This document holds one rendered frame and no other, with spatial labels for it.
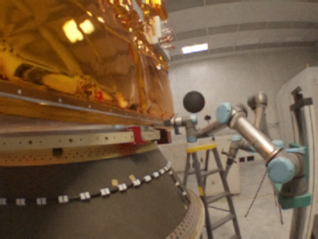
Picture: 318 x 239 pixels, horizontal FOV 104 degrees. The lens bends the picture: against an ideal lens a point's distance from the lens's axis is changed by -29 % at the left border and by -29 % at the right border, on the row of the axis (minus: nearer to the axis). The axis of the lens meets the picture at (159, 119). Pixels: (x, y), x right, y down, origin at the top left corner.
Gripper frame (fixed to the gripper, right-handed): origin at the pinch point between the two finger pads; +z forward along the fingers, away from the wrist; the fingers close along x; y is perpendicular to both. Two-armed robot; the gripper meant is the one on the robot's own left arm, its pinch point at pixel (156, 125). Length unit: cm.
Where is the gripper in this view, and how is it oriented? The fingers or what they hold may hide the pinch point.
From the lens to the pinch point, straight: 133.0
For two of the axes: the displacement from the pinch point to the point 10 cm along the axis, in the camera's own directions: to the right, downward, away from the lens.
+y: -1.0, -9.9, 1.1
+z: -9.5, 1.3, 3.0
